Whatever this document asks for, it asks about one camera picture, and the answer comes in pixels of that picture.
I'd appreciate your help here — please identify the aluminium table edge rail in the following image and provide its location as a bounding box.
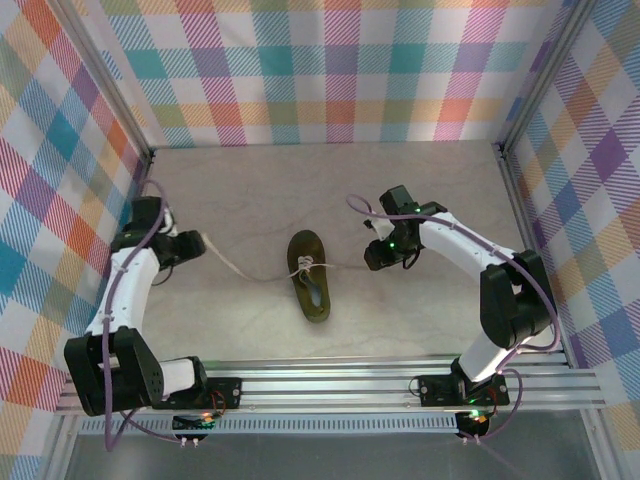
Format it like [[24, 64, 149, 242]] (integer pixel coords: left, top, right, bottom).
[[91, 148, 157, 374], [493, 143, 574, 369]]

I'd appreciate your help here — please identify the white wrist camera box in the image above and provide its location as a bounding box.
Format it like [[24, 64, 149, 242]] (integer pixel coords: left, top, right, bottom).
[[366, 217, 396, 240], [158, 208, 180, 237]]

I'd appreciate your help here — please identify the aluminium frame leg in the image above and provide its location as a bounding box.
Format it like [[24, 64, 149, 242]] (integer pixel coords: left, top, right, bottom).
[[581, 409, 617, 480], [42, 414, 82, 480]]

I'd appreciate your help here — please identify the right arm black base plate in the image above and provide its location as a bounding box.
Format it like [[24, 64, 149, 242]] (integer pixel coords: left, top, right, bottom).
[[417, 372, 512, 408]]

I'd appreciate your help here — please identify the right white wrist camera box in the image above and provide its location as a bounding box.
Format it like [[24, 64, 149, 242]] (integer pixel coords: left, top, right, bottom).
[[366, 217, 396, 240]]

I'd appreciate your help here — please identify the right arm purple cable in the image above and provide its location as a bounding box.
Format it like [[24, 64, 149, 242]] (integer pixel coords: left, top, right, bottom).
[[346, 194, 561, 445]]

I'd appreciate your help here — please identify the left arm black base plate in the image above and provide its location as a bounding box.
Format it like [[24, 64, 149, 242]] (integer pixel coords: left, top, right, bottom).
[[152, 376, 244, 412]]

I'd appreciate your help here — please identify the aluminium frame post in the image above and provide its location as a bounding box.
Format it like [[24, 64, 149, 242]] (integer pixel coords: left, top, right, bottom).
[[47, 0, 157, 164], [493, 0, 601, 159]]

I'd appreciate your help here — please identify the white shoelace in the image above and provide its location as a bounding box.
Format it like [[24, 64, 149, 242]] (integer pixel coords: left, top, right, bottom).
[[204, 235, 369, 284]]

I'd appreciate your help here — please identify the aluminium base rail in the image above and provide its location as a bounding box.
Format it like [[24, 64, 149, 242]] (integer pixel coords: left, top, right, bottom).
[[53, 355, 607, 417]]

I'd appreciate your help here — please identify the olive green shoe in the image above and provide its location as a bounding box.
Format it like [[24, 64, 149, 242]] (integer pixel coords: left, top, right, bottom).
[[286, 229, 333, 324]]

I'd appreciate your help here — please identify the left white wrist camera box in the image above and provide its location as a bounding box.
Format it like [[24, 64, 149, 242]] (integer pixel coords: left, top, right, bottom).
[[158, 208, 180, 237]]

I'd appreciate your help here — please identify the plaid backdrop cloth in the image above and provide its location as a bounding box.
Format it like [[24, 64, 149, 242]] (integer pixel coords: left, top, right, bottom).
[[79, 0, 571, 149], [504, 0, 640, 451], [0, 0, 151, 480]]

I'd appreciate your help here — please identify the slotted grey cable duct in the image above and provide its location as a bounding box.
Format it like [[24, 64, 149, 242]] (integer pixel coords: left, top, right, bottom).
[[78, 412, 462, 436]]

